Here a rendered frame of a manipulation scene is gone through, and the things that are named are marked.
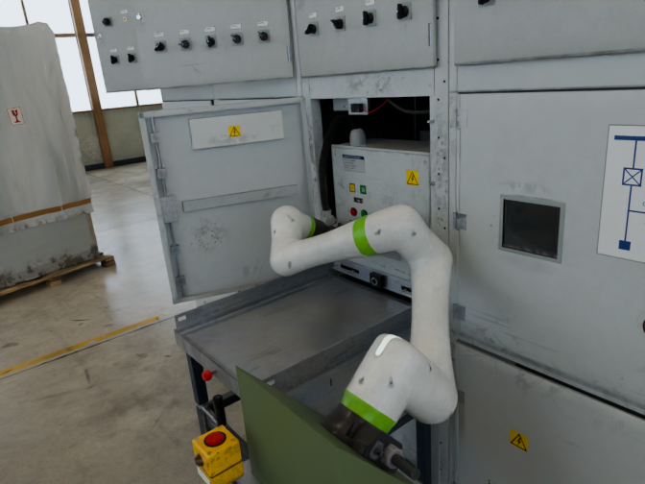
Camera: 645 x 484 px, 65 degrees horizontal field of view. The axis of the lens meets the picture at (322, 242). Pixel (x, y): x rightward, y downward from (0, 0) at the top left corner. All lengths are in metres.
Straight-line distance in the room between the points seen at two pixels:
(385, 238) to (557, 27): 0.63
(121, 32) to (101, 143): 9.83
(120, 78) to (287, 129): 1.18
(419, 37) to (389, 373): 0.95
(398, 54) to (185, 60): 0.93
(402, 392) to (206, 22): 1.59
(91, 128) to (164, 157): 10.77
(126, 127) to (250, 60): 10.93
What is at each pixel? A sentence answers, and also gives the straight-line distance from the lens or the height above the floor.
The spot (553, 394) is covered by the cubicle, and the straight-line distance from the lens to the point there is 1.62.
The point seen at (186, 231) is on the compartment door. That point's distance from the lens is 2.05.
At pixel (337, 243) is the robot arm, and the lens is 1.45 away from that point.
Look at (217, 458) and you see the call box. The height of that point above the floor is 0.88.
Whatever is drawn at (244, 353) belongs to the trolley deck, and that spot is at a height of 0.85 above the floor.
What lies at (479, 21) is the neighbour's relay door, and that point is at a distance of 1.48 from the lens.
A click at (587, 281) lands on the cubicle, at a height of 1.12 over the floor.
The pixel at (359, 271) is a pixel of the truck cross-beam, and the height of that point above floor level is 0.90.
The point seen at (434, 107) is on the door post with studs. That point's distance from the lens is 1.60.
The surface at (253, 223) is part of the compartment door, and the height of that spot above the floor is 1.11.
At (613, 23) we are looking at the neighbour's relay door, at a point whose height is 1.71.
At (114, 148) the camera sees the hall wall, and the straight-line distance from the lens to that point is 12.90.
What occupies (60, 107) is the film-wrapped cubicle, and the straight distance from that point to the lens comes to 5.30.
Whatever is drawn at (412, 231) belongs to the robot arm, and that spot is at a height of 1.25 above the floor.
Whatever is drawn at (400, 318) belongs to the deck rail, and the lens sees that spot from 1.67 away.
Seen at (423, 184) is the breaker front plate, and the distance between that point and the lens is 1.71.
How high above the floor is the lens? 1.66
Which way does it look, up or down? 18 degrees down
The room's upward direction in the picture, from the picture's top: 5 degrees counter-clockwise
